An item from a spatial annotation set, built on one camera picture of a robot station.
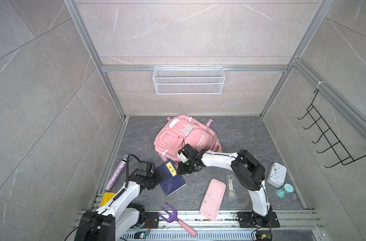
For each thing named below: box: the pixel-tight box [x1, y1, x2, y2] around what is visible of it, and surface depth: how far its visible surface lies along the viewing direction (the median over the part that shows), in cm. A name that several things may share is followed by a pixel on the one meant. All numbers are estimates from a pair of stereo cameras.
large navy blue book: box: [157, 159, 187, 197], surface depth 88 cm
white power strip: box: [266, 162, 288, 189], surface depth 87 cm
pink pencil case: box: [199, 178, 227, 221], surface depth 80 cm
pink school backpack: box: [153, 114, 223, 165], surface depth 103 cm
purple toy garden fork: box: [157, 202, 198, 237], surface depth 76 cm
